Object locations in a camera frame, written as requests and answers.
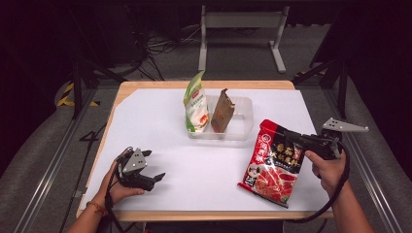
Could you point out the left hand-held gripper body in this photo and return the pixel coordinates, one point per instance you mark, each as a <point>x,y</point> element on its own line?
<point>134,165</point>

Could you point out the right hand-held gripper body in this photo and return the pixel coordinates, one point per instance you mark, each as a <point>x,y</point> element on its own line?
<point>324,145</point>

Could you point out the red and black packet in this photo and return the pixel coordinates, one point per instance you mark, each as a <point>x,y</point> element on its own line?
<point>275,174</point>

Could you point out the translucent plastic container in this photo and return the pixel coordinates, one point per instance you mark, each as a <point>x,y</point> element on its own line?
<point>242,124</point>

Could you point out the green and white packet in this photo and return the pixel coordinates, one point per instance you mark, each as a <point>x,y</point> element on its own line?
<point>196,110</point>

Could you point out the gold crinkled packet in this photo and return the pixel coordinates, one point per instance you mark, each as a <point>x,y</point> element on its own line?
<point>223,113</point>

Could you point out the person's right hand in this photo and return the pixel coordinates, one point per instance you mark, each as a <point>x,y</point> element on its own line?
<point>330,173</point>

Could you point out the person's left hand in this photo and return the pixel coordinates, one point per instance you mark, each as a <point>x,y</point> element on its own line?
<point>121,192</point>

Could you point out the white table sheet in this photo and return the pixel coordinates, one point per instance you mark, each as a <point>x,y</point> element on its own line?
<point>194,168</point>

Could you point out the black metal stand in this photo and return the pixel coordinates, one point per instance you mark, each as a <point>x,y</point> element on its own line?
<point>76,90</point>
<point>342,93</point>

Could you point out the yellow and black hazard tape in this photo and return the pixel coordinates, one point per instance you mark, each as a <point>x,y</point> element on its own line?
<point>68,97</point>

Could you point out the white metal stand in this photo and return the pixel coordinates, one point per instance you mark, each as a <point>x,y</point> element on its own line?
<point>243,20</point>

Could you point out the aluminium floor rail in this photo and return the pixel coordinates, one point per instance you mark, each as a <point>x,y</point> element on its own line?
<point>48,171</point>
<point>372,181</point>

